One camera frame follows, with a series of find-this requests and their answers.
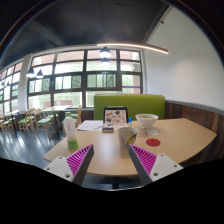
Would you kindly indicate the dark pendant lamp lower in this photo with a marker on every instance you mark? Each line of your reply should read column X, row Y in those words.
column 105, row 61

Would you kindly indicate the plastic bottle with green liquid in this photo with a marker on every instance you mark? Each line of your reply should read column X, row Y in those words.
column 69, row 127

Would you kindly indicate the small blue bottle cap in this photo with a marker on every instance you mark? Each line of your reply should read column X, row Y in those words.
column 130, row 120

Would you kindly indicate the background wooden dining table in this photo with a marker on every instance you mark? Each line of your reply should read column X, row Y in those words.
column 54, row 110

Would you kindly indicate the small dark box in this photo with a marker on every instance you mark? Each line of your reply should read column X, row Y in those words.
column 107, row 130

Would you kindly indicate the white paper sheet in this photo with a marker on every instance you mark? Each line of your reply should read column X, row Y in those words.
column 91, row 125

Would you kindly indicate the white ceramic bowl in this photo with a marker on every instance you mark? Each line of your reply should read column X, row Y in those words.
column 146, row 120

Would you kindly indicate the dark pendant lamp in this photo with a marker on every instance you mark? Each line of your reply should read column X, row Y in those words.
column 30, row 72
column 39, row 74
column 105, row 61
column 105, row 52

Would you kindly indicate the beige paper cup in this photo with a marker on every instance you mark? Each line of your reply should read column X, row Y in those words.
column 127, row 136

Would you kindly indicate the illustrated menu stand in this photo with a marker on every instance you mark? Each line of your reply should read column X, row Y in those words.
column 115, row 115

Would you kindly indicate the green booth backrest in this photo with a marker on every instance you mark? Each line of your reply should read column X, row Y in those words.
column 135, row 104

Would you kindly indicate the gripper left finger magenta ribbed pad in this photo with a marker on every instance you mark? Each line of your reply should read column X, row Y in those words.
column 73, row 167

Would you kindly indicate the dark pendant lamp upper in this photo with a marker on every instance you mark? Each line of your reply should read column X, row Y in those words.
column 105, row 52

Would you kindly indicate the long linear ceiling lamp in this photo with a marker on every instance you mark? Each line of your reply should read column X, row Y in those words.
column 140, row 46

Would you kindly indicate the dark pendant lamp far left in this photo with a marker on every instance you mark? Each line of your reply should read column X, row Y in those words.
column 30, row 72

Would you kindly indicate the wooden chair green seat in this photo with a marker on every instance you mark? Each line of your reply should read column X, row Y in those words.
column 42, row 123
column 27, row 123

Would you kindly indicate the wooden chair green seat left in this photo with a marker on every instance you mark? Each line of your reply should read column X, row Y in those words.
column 27, row 123

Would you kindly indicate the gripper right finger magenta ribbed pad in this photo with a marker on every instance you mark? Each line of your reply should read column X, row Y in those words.
column 151, row 167

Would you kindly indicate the white paper coaster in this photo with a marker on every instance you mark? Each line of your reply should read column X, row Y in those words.
column 152, row 132

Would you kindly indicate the red round coaster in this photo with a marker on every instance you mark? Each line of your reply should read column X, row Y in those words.
column 153, row 142

